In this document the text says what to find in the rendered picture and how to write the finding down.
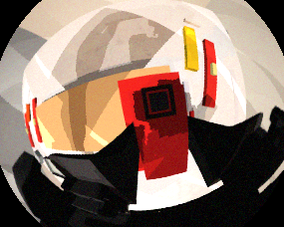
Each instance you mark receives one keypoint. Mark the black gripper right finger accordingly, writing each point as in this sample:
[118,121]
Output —
[213,146]

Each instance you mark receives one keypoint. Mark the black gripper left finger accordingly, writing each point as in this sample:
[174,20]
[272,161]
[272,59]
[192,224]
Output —
[116,165]

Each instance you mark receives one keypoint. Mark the orange rectangular panel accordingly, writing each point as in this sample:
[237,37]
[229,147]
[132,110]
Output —
[88,116]

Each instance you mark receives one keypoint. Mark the yellow rectangular bar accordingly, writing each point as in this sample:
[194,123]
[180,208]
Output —
[190,49]

